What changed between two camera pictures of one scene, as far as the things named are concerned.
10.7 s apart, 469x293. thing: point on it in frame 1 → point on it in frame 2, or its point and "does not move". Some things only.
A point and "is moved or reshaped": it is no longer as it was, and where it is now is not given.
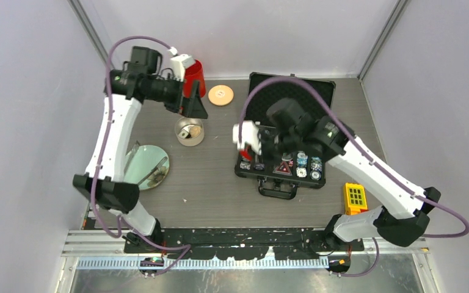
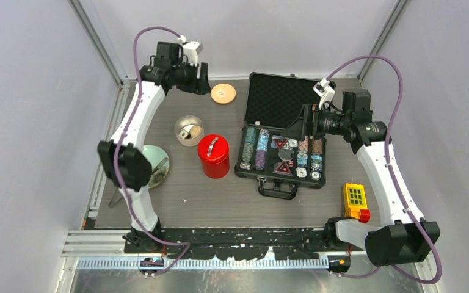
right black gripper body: x=275 y=144 → x=324 y=121
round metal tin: x=189 y=132 does not move
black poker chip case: x=278 y=174 does not move
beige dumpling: x=195 y=131 does not move
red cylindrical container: x=194 y=72 is moved or reshaped
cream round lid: x=220 y=95 does not move
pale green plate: x=146 y=158 does not move
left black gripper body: x=171 y=93 → x=187 y=79
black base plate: x=246 y=243 does not move
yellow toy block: x=355 y=201 does not move
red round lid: x=245 y=155 → x=213 y=148
